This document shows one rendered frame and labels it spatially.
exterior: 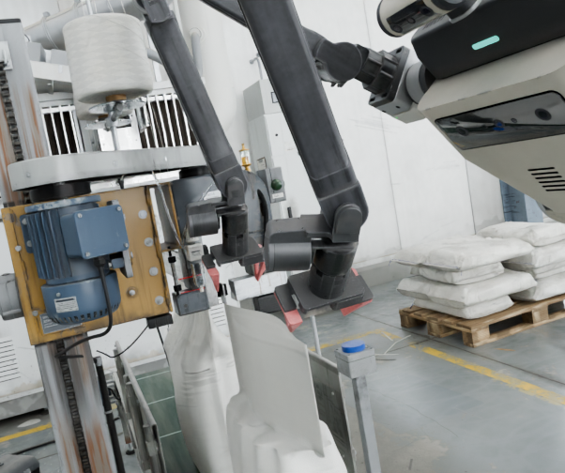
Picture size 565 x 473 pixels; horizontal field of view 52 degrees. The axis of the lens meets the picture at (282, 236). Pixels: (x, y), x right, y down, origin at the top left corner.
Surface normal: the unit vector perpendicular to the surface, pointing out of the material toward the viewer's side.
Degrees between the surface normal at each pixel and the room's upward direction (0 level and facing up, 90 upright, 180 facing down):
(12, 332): 89
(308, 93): 115
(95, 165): 90
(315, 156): 109
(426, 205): 90
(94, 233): 90
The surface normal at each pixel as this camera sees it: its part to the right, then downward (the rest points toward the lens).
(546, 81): -0.59, 0.78
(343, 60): 0.28, 0.25
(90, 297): 0.55, 0.01
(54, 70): 0.36, 0.04
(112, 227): 0.71, -0.05
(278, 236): 0.14, 0.52
